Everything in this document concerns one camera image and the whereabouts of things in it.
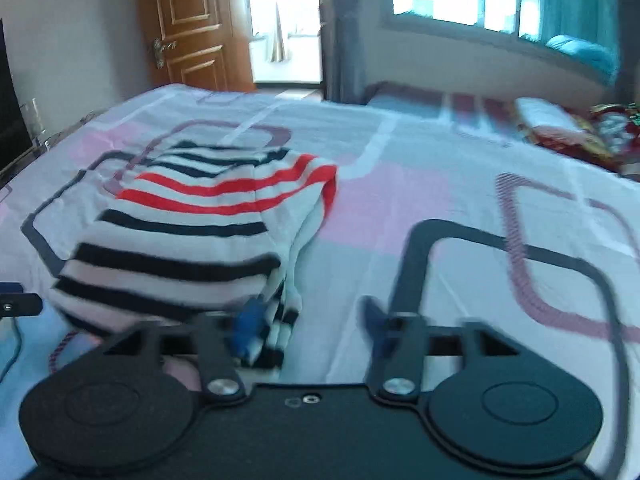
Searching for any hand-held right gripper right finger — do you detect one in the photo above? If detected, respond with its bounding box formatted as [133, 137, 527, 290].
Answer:
[359, 295, 517, 405]

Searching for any striped maroon bedding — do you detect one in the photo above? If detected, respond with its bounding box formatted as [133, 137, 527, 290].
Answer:
[364, 82, 522, 133]

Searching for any striped knit sweater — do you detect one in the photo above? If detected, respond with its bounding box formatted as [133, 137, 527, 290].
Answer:
[49, 140, 339, 370]

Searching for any folded white cloth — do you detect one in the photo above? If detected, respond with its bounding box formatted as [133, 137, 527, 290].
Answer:
[514, 97, 577, 132]

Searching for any brown wooden door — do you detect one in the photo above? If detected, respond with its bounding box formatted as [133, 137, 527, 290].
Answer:
[134, 0, 257, 94]

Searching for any black screen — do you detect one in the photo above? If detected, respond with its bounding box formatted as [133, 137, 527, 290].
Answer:
[0, 19, 32, 173]

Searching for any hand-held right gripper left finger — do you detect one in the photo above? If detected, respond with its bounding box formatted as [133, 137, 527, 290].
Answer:
[102, 299, 267, 405]

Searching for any grey curtain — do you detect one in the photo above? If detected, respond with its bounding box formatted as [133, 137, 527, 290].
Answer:
[319, 0, 373, 104]

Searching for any white sheer curtain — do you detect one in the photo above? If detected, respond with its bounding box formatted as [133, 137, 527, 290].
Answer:
[266, 0, 290, 64]

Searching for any metal door handle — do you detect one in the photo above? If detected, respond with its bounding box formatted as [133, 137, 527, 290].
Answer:
[152, 37, 177, 70]

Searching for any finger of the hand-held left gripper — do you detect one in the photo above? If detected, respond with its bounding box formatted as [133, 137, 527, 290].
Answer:
[0, 282, 44, 317]

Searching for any red and white cord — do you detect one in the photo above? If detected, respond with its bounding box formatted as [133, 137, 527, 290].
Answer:
[47, 329, 80, 377]

